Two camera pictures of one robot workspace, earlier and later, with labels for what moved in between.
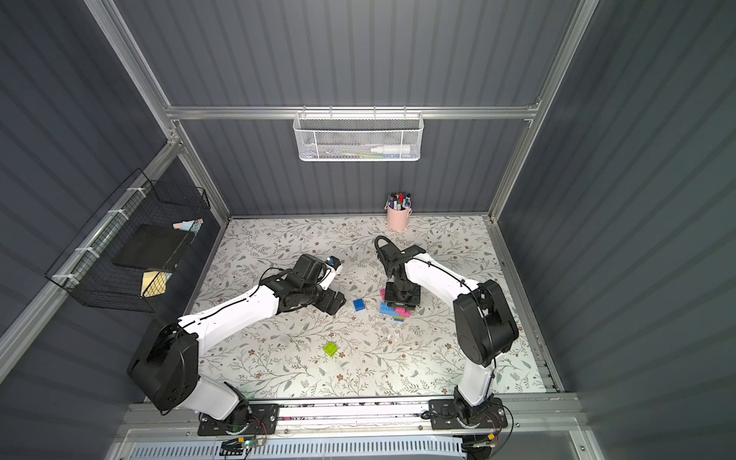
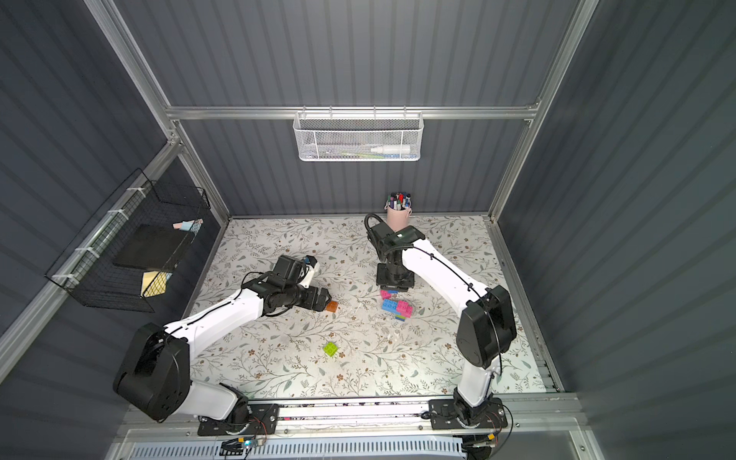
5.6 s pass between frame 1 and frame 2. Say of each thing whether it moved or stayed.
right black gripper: moved
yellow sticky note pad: stayed
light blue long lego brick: stayed
